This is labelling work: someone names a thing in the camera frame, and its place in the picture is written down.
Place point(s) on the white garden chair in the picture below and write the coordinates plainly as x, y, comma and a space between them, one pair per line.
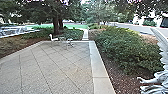
53, 39

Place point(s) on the white garden statue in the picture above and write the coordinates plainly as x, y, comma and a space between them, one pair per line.
156, 78

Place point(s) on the small metal garden table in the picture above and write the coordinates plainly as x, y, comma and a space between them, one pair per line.
68, 42

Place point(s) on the dark tree trunk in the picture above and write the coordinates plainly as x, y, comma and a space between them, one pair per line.
56, 25

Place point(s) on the green garden shrub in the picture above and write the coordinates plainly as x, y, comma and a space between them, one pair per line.
128, 48

